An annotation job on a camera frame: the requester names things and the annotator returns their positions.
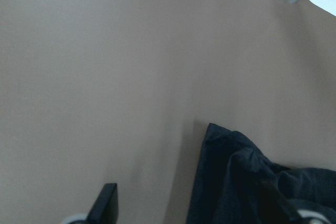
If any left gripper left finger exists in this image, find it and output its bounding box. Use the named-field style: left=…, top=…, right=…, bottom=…
left=86, top=183, right=119, bottom=224

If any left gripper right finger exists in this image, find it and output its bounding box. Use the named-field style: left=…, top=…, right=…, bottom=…
left=259, top=180, right=302, bottom=224

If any black printed t-shirt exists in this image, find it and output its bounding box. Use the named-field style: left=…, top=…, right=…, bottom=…
left=186, top=124, right=335, bottom=223

